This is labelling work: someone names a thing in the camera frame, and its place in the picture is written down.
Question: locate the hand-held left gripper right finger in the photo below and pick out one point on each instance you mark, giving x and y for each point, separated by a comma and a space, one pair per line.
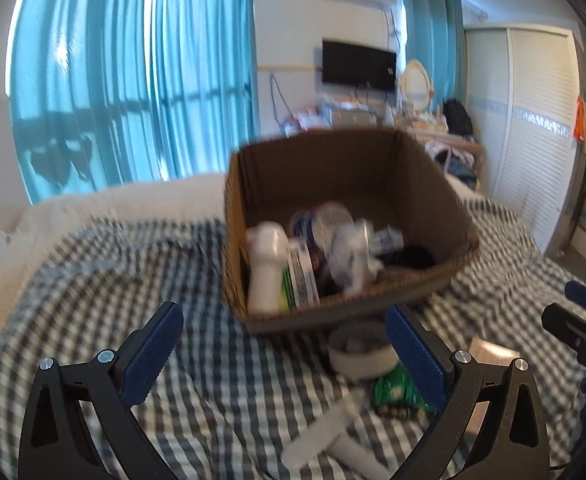
413, 355

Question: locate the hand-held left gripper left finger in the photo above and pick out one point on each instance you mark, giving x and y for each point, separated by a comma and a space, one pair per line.
150, 355

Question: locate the green snack packet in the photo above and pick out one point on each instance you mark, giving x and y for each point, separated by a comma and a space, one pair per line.
393, 390

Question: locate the white round container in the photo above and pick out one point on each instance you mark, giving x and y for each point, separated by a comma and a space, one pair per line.
358, 357

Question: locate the brown cardboard box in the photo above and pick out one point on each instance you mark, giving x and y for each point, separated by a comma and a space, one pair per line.
343, 170

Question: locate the grey checkered blanket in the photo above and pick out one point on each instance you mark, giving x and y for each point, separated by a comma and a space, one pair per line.
123, 270

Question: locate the white plastic tube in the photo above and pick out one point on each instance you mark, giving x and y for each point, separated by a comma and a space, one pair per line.
363, 462
323, 427

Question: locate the clear crumpled plastic wrapper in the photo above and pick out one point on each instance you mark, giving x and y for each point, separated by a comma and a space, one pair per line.
353, 255

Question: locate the white green carton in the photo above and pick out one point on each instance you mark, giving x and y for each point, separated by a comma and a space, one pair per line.
303, 275

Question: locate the white plastic bottle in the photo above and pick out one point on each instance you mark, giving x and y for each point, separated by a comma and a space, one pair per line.
265, 265

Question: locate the clear plastic cup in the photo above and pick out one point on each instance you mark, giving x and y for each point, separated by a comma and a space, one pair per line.
323, 222

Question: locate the white louvred wardrobe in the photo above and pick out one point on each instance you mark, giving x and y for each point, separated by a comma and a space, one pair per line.
523, 135

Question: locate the orange hanging cloth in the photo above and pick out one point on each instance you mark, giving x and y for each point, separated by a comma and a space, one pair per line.
579, 120

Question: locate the pile of clothes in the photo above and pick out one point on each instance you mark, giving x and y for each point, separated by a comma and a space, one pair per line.
453, 160

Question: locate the black backpack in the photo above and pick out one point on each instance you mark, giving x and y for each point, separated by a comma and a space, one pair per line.
458, 117

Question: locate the red white plastic bag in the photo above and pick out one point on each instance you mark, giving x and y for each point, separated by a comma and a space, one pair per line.
305, 119

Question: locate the white oval mirror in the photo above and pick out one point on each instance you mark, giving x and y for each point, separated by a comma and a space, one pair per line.
417, 85

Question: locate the blue window curtain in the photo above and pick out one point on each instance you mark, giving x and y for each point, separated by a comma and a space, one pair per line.
203, 60
430, 25
83, 60

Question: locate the black wall television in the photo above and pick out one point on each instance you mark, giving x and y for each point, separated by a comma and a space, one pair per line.
358, 65

